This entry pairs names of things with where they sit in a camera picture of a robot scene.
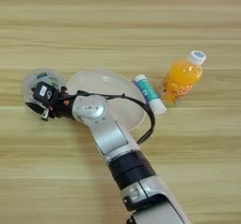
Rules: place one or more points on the teal white glue stick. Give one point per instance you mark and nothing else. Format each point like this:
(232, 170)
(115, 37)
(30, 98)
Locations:
(149, 92)

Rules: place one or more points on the white round plate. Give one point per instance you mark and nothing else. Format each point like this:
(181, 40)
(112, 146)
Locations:
(105, 82)

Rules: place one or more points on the clear tape roll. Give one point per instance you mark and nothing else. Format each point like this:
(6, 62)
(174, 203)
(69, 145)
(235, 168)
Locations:
(31, 81)

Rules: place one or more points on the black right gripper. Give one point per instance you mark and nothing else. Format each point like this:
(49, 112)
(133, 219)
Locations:
(62, 105)

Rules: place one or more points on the small black box white label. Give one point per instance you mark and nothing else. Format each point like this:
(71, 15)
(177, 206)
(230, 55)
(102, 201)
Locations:
(44, 92)

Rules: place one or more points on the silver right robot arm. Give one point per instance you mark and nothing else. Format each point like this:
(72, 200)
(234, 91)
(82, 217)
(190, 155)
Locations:
(109, 133)

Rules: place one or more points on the orange juice bottle white cap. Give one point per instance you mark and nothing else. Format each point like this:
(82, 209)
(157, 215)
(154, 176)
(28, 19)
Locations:
(182, 77)

